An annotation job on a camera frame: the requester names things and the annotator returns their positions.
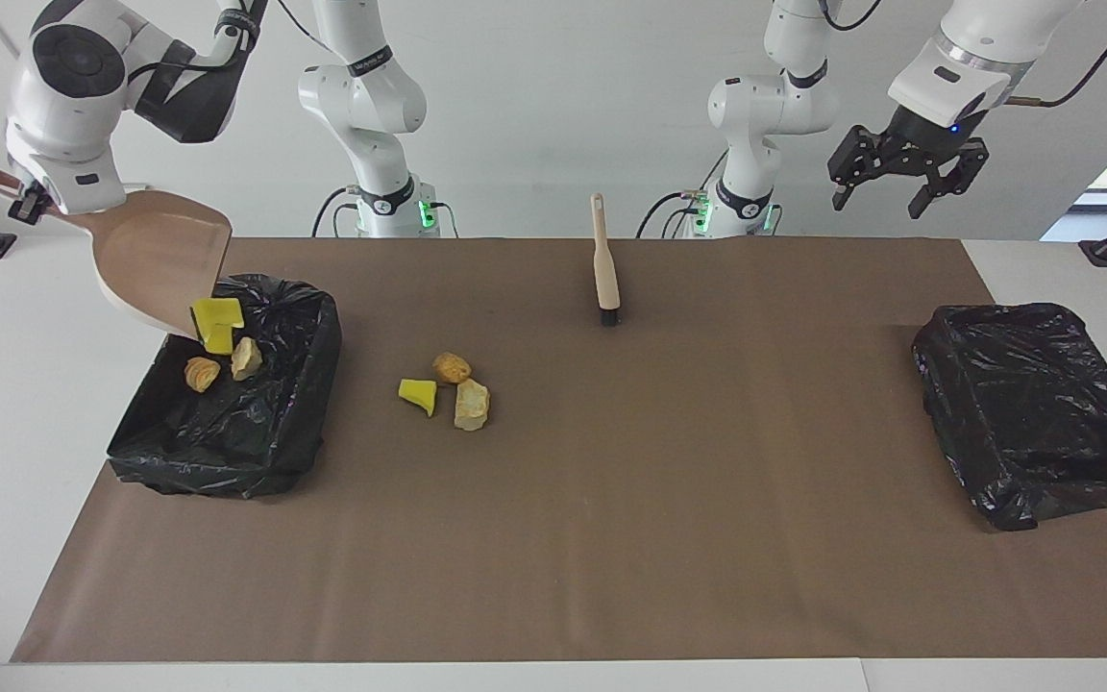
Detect pink plastic dustpan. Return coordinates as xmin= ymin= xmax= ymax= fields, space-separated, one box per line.
xmin=0 ymin=168 xmax=234 ymax=339

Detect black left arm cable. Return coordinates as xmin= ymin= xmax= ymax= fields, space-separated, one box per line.
xmin=1003 ymin=0 xmax=1107 ymax=109

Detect brown paper table mat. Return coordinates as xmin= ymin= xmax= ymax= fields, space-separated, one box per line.
xmin=11 ymin=237 xmax=1107 ymax=664

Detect bin lined with black bag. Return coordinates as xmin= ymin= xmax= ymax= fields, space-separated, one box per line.
xmin=107 ymin=273 xmax=343 ymax=499
xmin=911 ymin=303 xmax=1107 ymax=531

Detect black base cable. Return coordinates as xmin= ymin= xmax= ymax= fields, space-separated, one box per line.
xmin=310 ymin=185 xmax=362 ymax=238
xmin=636 ymin=189 xmax=708 ymax=238

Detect beige bread chunk toy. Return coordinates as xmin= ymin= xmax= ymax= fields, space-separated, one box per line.
xmin=454 ymin=378 xmax=492 ymax=432

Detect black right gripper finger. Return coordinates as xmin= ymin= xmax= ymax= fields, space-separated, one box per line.
xmin=11 ymin=185 xmax=53 ymax=227

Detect small yellow sponge piece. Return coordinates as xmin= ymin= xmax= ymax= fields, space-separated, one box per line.
xmin=398 ymin=378 xmax=439 ymax=417

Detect black left base cable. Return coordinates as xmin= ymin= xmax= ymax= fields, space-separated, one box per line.
xmin=636 ymin=189 xmax=708 ymax=238

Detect white wall socket box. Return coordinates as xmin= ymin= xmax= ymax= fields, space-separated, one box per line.
xmin=65 ymin=183 xmax=167 ymax=232

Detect black right base cable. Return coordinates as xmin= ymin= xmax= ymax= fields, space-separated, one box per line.
xmin=310 ymin=185 xmax=362 ymax=238

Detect white wall cable conduit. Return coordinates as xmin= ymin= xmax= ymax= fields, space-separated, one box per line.
xmin=0 ymin=0 xmax=36 ymax=70

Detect pink hand brush black bristles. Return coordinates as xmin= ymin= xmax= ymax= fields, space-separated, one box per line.
xmin=590 ymin=193 xmax=623 ymax=326

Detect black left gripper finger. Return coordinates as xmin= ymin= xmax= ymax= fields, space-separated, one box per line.
xmin=827 ymin=127 xmax=876 ymax=212
xmin=907 ymin=139 xmax=990 ymax=220

